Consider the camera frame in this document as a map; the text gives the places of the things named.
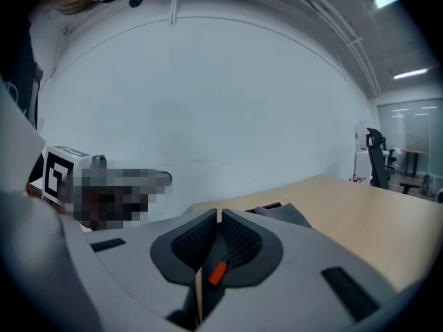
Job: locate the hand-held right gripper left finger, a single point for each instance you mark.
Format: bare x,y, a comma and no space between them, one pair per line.
138,254

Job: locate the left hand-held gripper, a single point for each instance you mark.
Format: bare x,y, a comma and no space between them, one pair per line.
57,175

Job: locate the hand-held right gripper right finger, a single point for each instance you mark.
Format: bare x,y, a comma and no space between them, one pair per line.
301,254

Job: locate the large wooden desk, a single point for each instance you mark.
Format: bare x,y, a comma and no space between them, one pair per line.
363,220

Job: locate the red items on floor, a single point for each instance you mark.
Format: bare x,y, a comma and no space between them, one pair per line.
357,178

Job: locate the white cabinet with red labels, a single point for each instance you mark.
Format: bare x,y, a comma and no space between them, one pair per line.
361,161

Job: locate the black mesh office chair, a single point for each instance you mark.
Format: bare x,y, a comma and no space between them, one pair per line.
378,164

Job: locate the wooden table with black legs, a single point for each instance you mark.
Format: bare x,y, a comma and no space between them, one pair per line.
413,151

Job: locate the frosted glass partition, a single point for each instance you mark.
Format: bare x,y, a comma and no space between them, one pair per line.
412,126

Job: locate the person's black white printed shirt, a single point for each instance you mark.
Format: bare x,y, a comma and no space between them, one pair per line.
45,40

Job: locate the white ceiling pipes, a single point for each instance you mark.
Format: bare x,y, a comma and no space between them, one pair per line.
349,36

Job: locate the white wall conduit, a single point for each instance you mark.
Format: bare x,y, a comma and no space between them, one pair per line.
173,9

